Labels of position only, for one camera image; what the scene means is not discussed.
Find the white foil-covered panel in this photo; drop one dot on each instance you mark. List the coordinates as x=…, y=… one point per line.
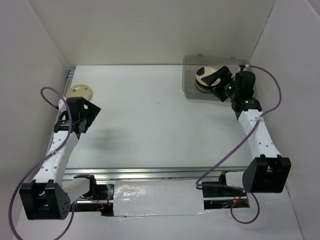
x=157, y=198

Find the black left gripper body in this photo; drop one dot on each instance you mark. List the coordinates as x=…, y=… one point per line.
x=89, y=114

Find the black glossy plate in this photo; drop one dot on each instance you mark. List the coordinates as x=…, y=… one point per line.
x=203, y=88

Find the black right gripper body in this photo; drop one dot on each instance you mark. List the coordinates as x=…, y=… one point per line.
x=228, y=90

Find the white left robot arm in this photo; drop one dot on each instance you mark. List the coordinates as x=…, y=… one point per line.
x=46, y=197

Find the cream plate with black patch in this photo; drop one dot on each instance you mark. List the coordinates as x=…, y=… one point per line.
x=206, y=71

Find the cream plate with brown motifs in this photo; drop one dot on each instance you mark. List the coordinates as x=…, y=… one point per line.
x=79, y=90

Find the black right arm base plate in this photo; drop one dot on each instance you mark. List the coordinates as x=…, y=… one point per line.
x=213, y=190

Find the aluminium front rail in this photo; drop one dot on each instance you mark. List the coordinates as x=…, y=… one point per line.
x=132, y=174

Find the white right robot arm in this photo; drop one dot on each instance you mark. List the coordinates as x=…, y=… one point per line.
x=268, y=170

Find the clear plastic bin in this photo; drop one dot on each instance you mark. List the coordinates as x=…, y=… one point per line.
x=190, y=66

